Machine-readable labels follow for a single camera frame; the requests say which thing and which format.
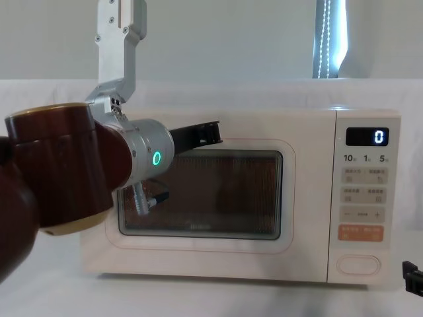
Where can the white curtain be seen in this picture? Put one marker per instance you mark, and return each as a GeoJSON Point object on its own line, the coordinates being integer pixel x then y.
{"type": "Point", "coordinates": [231, 36]}

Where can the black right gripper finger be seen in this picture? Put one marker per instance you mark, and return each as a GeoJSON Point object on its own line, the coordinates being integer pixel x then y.
{"type": "Point", "coordinates": [414, 277]}

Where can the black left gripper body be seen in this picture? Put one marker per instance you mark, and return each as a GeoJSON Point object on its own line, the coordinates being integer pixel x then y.
{"type": "Point", "coordinates": [195, 136]}

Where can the oven control panel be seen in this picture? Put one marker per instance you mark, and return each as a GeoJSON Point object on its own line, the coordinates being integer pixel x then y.
{"type": "Point", "coordinates": [363, 185]}

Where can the brown left robot arm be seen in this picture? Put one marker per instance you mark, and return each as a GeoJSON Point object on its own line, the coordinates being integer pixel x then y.
{"type": "Point", "coordinates": [66, 165]}

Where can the cream microwave oven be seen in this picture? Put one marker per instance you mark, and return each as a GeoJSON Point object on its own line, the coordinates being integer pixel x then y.
{"type": "Point", "coordinates": [248, 254]}

